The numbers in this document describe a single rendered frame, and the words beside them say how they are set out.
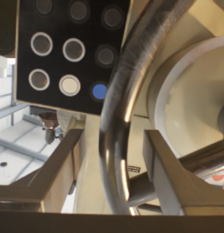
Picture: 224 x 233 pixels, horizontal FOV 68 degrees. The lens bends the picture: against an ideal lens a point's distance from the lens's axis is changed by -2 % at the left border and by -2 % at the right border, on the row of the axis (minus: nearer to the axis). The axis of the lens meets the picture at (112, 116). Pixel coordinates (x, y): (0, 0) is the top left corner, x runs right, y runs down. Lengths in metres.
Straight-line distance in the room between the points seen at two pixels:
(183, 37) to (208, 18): 0.06
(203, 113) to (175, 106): 0.04
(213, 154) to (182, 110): 0.10
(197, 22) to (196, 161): 0.28
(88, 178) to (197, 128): 0.29
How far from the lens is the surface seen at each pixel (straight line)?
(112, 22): 0.25
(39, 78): 0.27
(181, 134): 0.28
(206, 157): 0.18
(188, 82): 0.26
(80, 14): 0.25
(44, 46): 0.26
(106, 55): 0.24
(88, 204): 0.50
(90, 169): 0.43
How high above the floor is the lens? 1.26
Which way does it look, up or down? 17 degrees up
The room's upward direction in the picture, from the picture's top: 169 degrees counter-clockwise
